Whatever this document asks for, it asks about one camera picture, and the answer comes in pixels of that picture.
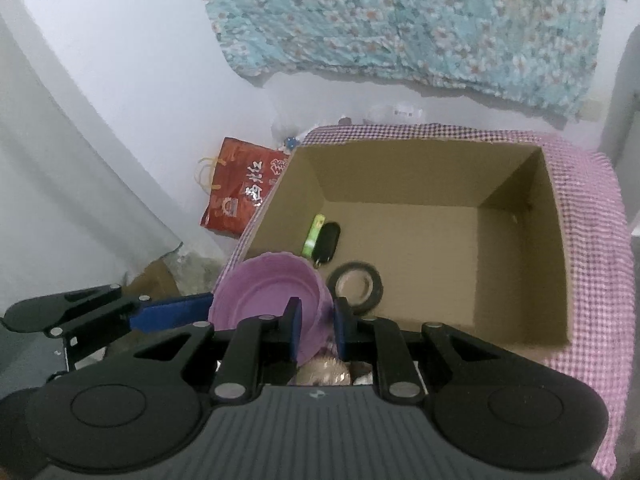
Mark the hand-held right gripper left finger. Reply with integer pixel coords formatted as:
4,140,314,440
107,296,305,405

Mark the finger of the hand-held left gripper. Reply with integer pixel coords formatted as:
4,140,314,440
50,284,217,339

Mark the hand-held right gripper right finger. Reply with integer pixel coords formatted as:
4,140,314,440
333,296,506,405

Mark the black tape roll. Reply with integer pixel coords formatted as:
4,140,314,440
326,261,385,317

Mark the purple plastic bowl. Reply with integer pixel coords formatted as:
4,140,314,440
207,254,335,366

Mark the black key fob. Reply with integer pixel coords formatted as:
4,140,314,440
311,222,342,267

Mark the green lip balm stick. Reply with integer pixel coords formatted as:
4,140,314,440
302,214,326,257

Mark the brown cardboard box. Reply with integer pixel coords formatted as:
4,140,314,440
235,137,572,351

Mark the red gift bag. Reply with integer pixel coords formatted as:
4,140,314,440
196,137,291,235

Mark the purple checkered bedsheet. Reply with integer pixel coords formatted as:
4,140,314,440
212,122,631,478

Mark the blue floral cloth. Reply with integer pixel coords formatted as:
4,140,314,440
187,0,633,118

